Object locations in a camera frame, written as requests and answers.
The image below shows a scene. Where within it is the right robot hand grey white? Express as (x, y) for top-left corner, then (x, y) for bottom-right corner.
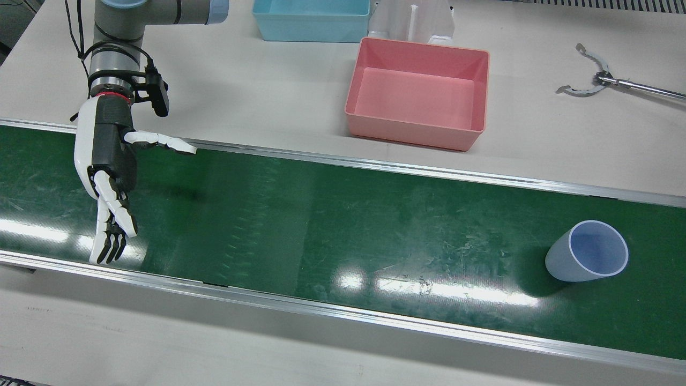
(74, 94), (198, 265)

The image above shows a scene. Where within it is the blue plastic box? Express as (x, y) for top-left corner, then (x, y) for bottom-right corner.
(252, 0), (371, 43)

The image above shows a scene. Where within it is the pink plastic box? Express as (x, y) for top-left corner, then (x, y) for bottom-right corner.
(345, 36), (490, 152)

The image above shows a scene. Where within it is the light blue plastic cup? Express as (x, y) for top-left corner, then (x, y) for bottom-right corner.
(545, 220), (629, 283)

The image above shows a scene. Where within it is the ribbed metal floor grate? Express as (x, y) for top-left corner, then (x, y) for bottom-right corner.
(501, 0), (686, 15)

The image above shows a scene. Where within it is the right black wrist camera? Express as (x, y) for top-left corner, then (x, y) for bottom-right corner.
(131, 67), (170, 117)

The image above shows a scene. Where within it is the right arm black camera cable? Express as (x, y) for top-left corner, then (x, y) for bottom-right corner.
(63, 0), (156, 123)

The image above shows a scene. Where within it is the green conveyor belt aluminium frame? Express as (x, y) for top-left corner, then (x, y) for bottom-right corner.
(0, 119), (686, 376)

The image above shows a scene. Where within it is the white cylindrical post with bracket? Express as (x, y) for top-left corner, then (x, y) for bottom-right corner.
(369, 0), (456, 46)

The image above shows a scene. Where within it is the metal reacher grabber green handle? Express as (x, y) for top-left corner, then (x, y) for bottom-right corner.
(556, 43), (686, 101)

